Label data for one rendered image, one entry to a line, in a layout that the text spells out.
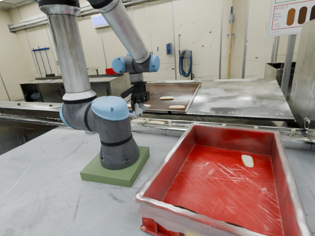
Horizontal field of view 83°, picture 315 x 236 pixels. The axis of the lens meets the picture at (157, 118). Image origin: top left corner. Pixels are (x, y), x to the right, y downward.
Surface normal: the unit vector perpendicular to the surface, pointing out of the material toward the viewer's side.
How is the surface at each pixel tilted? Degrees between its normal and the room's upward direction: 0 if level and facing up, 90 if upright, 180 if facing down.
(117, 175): 4
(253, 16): 90
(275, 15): 90
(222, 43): 90
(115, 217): 0
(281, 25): 90
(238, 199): 0
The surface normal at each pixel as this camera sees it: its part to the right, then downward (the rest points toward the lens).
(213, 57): -0.40, 0.34
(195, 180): -0.08, -0.94
